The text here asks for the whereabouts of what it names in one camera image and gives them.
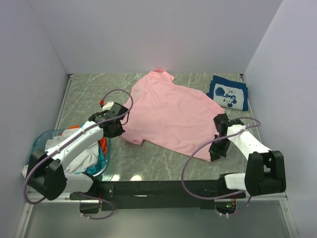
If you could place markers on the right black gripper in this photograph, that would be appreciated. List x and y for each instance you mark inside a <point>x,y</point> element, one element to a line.
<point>215,153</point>

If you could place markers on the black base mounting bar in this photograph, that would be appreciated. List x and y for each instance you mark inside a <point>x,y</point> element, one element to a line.
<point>159,194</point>

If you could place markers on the blue plastic laundry basket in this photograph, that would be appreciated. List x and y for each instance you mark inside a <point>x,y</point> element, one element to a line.
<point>39,141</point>

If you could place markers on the orange t shirt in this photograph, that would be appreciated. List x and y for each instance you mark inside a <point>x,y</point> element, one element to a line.
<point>102,142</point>

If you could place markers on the pink t shirt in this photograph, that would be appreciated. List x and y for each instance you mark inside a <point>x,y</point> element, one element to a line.
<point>174,117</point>

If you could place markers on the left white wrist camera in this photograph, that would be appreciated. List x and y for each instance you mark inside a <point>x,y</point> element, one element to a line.
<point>106,105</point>

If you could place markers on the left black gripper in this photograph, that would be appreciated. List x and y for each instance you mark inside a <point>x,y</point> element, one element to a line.
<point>118,133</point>

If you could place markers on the teal t shirt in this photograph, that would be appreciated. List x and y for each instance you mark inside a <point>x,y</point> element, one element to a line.
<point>93,161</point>

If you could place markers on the white t shirt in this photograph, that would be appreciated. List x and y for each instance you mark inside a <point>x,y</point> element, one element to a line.
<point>79,161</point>

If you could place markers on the folded blue printed t shirt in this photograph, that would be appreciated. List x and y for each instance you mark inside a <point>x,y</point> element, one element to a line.
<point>228,93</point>

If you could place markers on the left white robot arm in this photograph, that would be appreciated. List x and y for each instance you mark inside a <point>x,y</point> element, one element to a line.
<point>46,173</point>

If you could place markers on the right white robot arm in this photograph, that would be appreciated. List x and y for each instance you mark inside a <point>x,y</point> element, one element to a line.
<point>265,171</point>

